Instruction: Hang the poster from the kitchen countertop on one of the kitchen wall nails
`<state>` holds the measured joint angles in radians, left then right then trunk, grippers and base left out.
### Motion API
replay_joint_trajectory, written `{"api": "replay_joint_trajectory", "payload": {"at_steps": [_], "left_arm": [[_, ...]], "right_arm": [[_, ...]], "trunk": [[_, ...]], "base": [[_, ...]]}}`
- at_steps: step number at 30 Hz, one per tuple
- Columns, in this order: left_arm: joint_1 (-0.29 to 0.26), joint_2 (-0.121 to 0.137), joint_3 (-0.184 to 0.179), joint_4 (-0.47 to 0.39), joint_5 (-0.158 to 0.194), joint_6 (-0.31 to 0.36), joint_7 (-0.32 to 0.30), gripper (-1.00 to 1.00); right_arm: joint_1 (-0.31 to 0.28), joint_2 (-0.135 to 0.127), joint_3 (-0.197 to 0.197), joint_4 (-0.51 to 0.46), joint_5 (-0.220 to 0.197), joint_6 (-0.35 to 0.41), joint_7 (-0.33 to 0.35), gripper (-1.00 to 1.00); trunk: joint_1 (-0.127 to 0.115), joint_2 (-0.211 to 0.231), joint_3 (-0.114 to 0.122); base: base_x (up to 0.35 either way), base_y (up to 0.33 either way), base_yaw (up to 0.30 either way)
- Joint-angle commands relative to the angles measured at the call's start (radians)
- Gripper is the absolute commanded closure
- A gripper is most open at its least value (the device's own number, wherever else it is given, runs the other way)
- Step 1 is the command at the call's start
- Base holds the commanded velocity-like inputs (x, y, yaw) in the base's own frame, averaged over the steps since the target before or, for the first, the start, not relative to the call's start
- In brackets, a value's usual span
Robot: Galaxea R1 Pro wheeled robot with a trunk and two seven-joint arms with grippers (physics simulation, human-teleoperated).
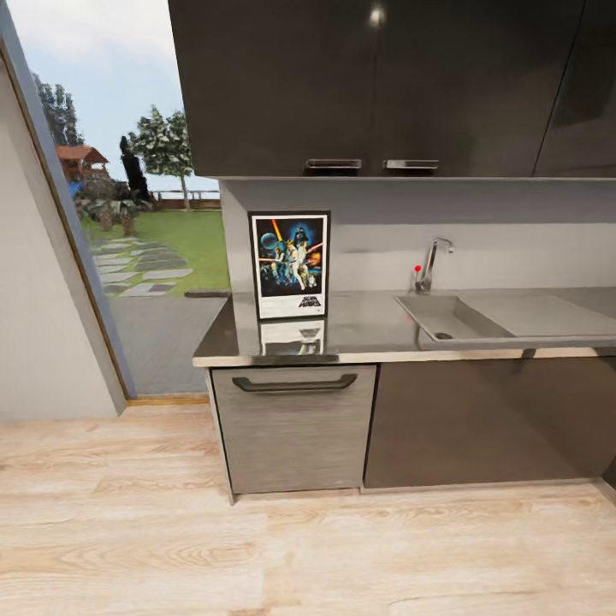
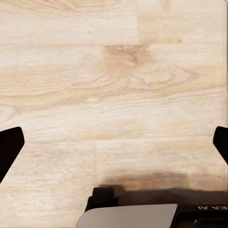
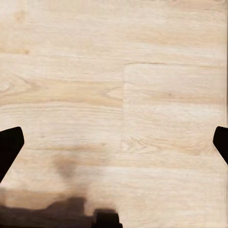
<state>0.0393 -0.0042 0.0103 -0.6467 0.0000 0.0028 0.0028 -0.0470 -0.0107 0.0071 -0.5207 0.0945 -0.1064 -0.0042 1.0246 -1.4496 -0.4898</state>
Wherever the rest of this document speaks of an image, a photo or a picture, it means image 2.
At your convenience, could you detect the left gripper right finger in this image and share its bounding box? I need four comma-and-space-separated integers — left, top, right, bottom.
213, 126, 228, 165

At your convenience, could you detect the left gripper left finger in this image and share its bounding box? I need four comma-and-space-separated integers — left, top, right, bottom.
0, 126, 25, 183

